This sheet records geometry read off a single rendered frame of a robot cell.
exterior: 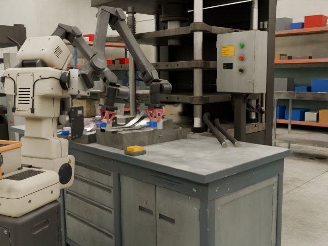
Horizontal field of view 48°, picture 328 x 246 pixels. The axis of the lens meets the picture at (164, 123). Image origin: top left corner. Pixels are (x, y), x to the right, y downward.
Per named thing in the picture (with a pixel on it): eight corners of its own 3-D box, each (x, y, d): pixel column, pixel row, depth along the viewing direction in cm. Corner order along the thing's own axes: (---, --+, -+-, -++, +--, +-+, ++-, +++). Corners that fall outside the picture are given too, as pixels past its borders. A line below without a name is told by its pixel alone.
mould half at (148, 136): (123, 150, 196) (122, 125, 194) (96, 143, 215) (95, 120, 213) (186, 137, 230) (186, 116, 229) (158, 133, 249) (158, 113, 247)
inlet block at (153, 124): (144, 131, 189) (143, 121, 188) (137, 130, 192) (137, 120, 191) (162, 128, 197) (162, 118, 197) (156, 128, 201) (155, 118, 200)
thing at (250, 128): (199, 143, 251) (199, 133, 250) (94, 125, 345) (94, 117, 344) (265, 129, 308) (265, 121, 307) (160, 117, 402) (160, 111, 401)
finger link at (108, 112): (108, 122, 213) (111, 106, 212) (115, 124, 208) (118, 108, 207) (98, 121, 209) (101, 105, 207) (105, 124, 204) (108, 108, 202)
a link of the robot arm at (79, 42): (66, 40, 222) (69, 27, 214) (74, 37, 226) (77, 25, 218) (107, 92, 213) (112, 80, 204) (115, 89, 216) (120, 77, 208)
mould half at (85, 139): (88, 143, 215) (87, 125, 213) (55, 140, 227) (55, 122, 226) (135, 131, 258) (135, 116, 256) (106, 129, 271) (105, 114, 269)
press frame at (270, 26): (261, 213, 316) (267, -4, 291) (158, 182, 410) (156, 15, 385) (271, 208, 326) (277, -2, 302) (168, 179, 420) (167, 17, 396)
